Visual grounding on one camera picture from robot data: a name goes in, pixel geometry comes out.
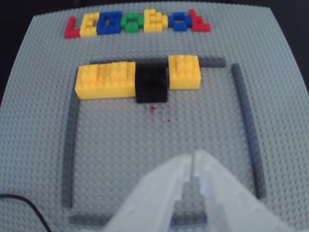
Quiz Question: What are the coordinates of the yellow brick letter B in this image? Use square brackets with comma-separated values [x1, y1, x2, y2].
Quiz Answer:
[143, 9, 169, 34]

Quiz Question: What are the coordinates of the red brick letter T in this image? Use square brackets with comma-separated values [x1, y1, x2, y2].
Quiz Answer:
[189, 9, 212, 33]

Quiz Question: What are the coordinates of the yellow brick letter E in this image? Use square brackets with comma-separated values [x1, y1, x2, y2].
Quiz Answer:
[79, 12, 100, 38]

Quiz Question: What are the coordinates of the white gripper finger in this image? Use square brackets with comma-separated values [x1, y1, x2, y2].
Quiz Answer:
[103, 154, 194, 232]
[193, 149, 298, 232]

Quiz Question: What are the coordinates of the green brick letter O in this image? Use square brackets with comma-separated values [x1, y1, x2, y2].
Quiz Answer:
[120, 13, 145, 34]

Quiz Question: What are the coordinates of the red brick letter L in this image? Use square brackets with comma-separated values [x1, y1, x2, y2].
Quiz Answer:
[64, 15, 82, 40]

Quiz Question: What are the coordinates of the blue brick letter O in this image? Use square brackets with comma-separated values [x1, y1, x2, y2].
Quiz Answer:
[167, 14, 194, 32]

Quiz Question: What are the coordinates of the black cable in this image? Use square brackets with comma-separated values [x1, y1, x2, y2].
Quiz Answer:
[0, 194, 53, 232]

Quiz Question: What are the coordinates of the yellow brick cube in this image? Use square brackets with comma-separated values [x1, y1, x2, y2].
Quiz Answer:
[106, 61, 137, 99]
[168, 55, 202, 90]
[74, 63, 108, 101]

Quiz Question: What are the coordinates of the grey studded baseplate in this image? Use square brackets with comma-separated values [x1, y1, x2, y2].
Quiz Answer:
[0, 2, 309, 232]

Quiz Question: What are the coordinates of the black brick cube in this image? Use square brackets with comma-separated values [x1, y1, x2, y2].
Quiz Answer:
[134, 63, 169, 104]

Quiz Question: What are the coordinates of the blue brick letter G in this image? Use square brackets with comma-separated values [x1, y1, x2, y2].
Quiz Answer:
[96, 11, 123, 35]

